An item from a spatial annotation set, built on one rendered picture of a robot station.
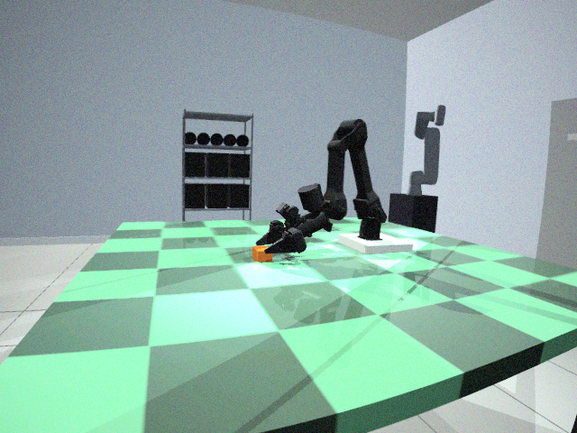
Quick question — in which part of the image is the orange block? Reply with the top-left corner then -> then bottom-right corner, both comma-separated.
252,245 -> 272,263

